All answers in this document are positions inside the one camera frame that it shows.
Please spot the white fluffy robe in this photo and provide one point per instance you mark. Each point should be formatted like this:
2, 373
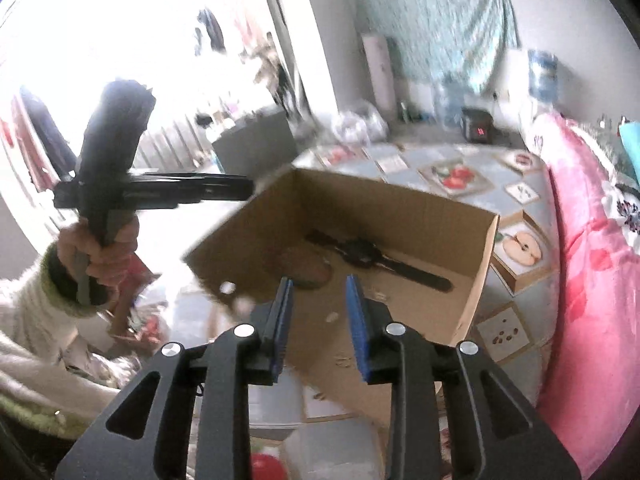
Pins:
30, 385

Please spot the person's left forearm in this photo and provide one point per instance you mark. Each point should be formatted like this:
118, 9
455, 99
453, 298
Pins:
35, 300

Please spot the teal patterned curtain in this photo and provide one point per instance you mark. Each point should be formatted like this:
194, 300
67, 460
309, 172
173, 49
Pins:
435, 20

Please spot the white plastic bag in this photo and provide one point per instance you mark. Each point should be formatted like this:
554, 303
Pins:
360, 122

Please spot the pink floral blanket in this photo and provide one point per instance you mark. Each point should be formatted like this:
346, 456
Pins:
595, 285

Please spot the blue water jug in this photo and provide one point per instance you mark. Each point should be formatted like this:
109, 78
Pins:
542, 75

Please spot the translucent plastic container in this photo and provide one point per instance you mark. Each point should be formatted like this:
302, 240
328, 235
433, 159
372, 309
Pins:
330, 452

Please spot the black digital clock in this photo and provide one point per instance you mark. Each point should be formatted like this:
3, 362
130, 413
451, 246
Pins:
477, 125

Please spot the person's left hand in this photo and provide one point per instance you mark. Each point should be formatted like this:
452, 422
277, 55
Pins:
107, 265

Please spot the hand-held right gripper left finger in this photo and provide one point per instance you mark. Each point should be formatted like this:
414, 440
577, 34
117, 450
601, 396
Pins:
282, 330

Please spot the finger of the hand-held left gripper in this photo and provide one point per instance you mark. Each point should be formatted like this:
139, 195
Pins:
227, 188

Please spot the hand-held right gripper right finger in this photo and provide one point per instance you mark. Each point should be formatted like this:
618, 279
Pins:
357, 330

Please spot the fruit print tablecloth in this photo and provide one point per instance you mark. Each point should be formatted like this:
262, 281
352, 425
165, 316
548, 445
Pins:
520, 260

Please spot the brown cardboard box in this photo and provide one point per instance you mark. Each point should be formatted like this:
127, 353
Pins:
400, 220

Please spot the dark grey cabinet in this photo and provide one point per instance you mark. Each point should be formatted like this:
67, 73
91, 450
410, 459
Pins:
255, 142

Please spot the black purple smart watch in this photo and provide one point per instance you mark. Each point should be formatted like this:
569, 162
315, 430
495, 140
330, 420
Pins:
365, 252

